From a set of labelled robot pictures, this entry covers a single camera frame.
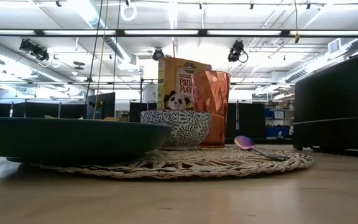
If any orange faceted plastic cup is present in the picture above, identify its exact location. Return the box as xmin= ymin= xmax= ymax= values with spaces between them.
xmin=191 ymin=70 xmax=231 ymax=149

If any yellow panda cereal box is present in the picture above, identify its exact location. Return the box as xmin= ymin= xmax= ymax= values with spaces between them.
xmin=157 ymin=56 xmax=213 ymax=111

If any iridescent metal spoon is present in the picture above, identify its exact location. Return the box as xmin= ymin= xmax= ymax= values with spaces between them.
xmin=234 ymin=135 xmax=290 ymax=162

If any dark green plate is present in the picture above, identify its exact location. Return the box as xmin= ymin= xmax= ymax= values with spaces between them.
xmin=0 ymin=116 xmax=173 ymax=166

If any black toaster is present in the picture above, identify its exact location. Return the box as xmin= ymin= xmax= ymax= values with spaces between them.
xmin=293 ymin=49 xmax=358 ymax=159

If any patterned ceramic bowl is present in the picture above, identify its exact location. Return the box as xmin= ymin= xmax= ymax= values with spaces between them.
xmin=140 ymin=108 xmax=212 ymax=150

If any black partition panel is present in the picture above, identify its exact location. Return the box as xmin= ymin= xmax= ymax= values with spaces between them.
xmin=227 ymin=101 xmax=267 ymax=140
xmin=0 ymin=99 xmax=87 ymax=119
xmin=128 ymin=101 xmax=158 ymax=123

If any black round hanging device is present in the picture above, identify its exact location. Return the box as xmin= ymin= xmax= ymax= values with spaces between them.
xmin=152 ymin=47 xmax=165 ymax=61

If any round woven placemat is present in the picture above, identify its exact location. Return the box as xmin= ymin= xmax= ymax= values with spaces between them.
xmin=31 ymin=144 xmax=314 ymax=180

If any black computer monitor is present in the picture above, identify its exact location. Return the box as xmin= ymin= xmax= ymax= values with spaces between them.
xmin=86 ymin=91 xmax=116 ymax=120

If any blue storage bin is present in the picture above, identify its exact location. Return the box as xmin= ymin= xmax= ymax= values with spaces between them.
xmin=266 ymin=126 xmax=291 ymax=139

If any black overhead light bar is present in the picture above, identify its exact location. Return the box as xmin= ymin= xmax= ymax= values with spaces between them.
xmin=0 ymin=28 xmax=358 ymax=39

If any black overhead camera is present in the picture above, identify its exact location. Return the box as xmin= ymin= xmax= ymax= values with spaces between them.
xmin=227 ymin=39 xmax=249 ymax=63

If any black hanging cable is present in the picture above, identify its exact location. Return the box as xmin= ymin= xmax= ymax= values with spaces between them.
xmin=112 ymin=0 xmax=121 ymax=94
xmin=85 ymin=0 xmax=104 ymax=105

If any thin yellow hanging cable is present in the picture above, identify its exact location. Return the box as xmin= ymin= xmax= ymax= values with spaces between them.
xmin=93 ymin=0 xmax=109 ymax=120

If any white hanging ring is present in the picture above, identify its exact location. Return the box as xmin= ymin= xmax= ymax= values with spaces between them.
xmin=119 ymin=2 xmax=138 ymax=22

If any yellow cable with connector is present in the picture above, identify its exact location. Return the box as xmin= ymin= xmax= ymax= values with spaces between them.
xmin=293 ymin=0 xmax=301 ymax=44

